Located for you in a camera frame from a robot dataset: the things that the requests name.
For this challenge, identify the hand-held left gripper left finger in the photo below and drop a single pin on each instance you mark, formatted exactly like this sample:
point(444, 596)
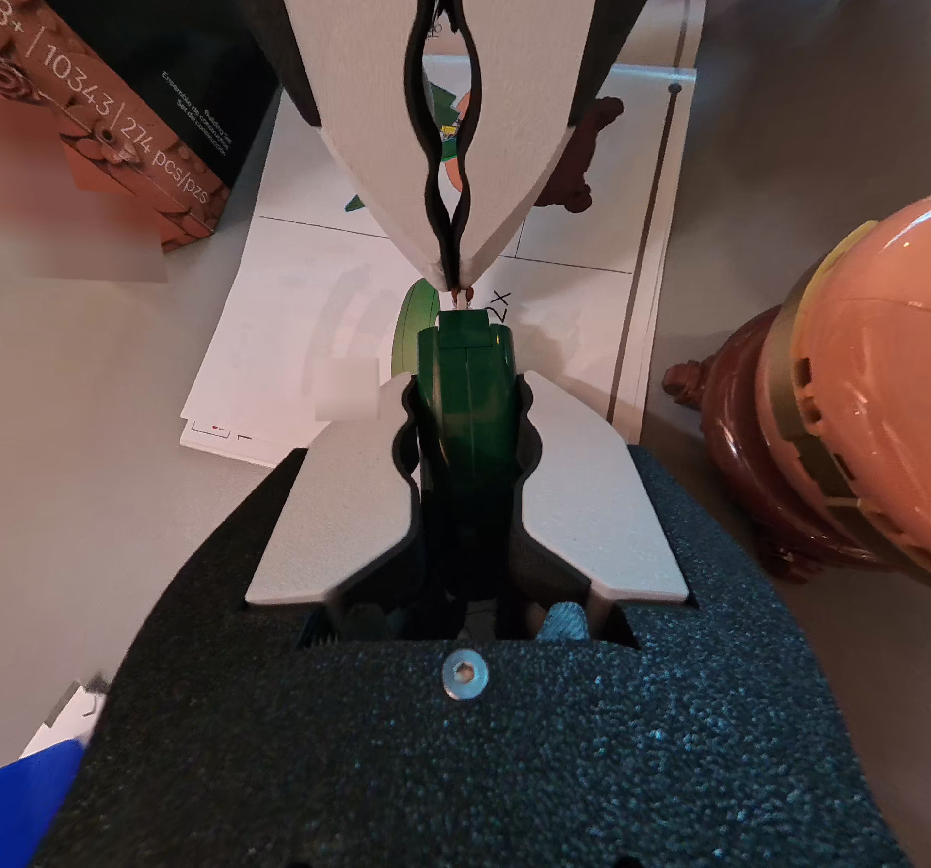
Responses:
point(342, 504)

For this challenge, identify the dark green leaf brick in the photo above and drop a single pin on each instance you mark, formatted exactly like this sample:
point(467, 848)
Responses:
point(465, 410)

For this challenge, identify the white paper sheet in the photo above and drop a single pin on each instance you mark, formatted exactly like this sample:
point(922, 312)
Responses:
point(65, 719)

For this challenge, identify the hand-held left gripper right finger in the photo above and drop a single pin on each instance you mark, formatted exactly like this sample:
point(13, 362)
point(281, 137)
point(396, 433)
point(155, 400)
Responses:
point(596, 512)

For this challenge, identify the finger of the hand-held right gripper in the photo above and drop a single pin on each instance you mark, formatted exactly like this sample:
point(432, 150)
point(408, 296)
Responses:
point(349, 83)
point(531, 83)

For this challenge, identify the black and orange set box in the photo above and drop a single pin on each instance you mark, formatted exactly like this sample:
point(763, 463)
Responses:
point(182, 46)

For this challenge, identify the pink brick flower pot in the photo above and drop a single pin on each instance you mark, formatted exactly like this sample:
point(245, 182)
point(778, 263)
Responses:
point(858, 344)

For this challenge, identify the grey desk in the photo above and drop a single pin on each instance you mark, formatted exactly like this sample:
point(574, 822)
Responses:
point(109, 446)

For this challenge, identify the blue plastic bin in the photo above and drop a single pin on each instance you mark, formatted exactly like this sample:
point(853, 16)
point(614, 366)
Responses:
point(36, 810)

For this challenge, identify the white instruction booklet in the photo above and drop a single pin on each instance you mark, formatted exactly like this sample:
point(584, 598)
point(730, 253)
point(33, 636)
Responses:
point(291, 315)

